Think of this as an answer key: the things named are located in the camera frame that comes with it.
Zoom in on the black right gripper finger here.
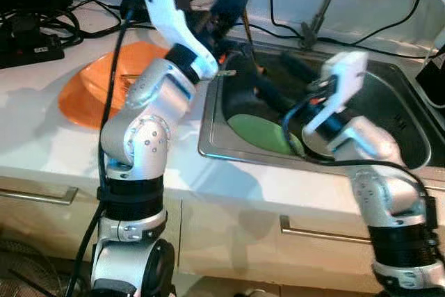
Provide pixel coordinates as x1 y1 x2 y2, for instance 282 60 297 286
279 51 323 86
255 70 307 114

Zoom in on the brown long-handled spoon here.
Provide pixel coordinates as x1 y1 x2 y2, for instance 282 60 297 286
241 12 264 74

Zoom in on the green plate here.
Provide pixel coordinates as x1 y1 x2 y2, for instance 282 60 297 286
228 113 307 157

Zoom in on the stainless steel sink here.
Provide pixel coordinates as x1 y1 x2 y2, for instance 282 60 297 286
198 50 445 176

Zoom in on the large black box appliance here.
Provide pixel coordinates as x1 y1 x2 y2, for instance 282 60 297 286
416 29 445 106

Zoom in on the orange plastic plate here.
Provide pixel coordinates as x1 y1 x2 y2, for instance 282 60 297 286
58 41 209 131

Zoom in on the black power strip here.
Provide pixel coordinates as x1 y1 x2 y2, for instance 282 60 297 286
0 15 65 70

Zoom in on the floor fan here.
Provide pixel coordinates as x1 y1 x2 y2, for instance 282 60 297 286
0 238 63 297

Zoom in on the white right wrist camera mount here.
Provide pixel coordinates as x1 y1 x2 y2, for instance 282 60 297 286
304 51 369 134

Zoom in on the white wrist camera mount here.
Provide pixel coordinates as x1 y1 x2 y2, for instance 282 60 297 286
304 51 369 134
139 0 218 79

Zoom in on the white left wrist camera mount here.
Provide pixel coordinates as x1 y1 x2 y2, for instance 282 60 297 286
139 0 218 79

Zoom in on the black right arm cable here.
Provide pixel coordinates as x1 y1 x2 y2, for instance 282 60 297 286
282 92 435 256

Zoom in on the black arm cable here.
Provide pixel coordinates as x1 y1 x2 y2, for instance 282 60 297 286
282 92 435 256
66 5 140 297

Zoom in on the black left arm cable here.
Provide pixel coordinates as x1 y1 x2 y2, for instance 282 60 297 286
66 5 140 297

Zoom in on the silver drawer handle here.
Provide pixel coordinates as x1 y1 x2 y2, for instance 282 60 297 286
280 215 373 244
0 186 79 206

